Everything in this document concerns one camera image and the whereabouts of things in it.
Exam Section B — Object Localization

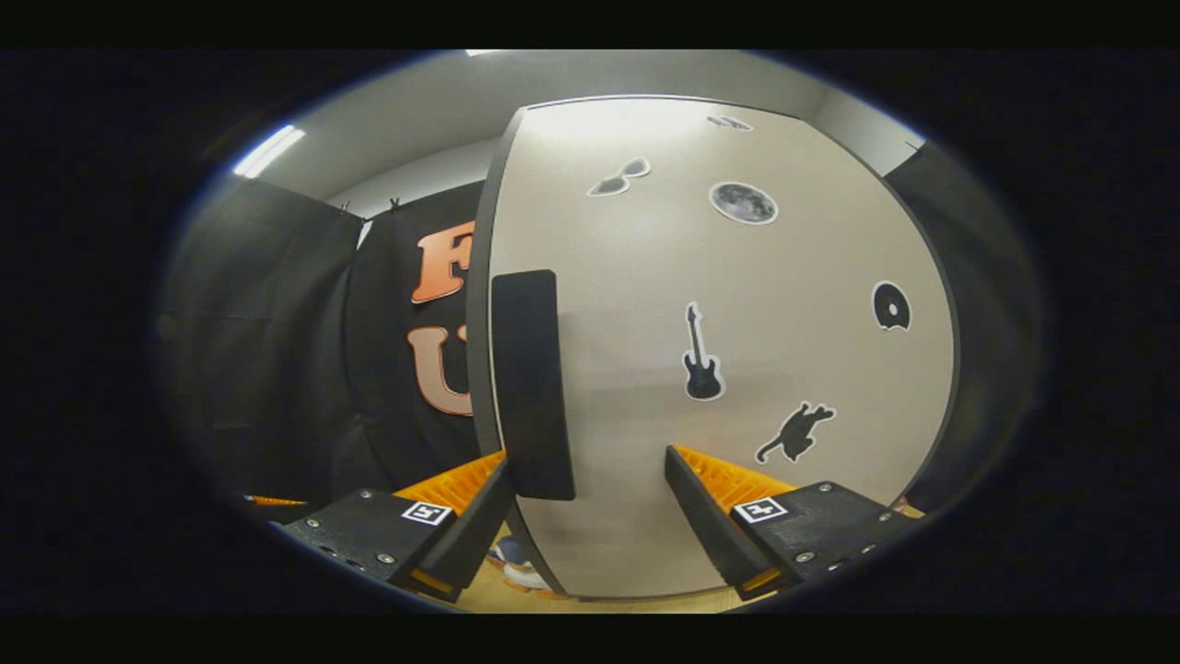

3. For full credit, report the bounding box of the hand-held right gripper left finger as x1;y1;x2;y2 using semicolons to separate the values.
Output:
277;450;515;602

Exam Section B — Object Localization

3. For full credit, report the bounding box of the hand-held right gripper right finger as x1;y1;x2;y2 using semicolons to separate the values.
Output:
664;445;923;600

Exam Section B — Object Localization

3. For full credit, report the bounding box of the penguin plush toy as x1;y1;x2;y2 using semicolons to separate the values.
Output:
487;533;554;596

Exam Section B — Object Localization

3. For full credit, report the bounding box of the beige cabinet door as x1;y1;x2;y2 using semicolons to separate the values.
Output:
479;95;962;600

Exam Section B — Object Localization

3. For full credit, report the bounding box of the black backdrop cloth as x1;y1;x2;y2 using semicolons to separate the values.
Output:
157;138;1047;522

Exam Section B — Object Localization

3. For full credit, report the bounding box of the black cabinet door handle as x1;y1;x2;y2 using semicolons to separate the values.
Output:
490;269;577;502

